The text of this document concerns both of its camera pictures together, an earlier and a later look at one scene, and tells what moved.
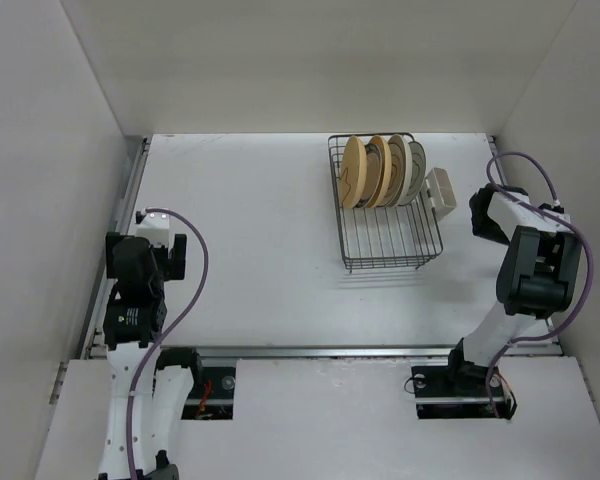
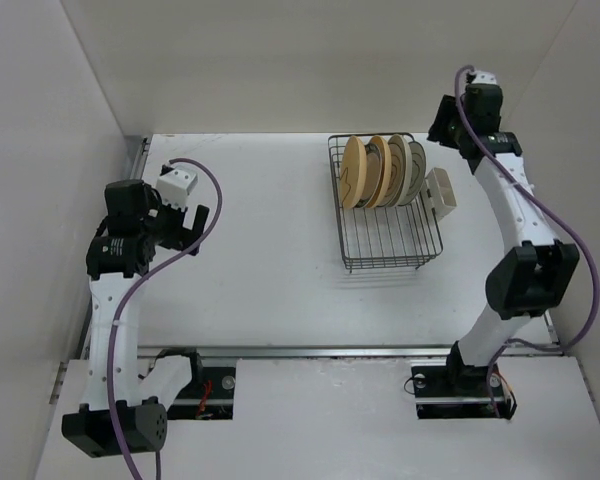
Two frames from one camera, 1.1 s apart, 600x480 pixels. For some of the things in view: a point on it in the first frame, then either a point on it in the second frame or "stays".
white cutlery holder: x=441 y=192 stays
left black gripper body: x=170 y=267 → x=166 y=224
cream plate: x=401 y=178 stays
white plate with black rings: x=419 y=172 stays
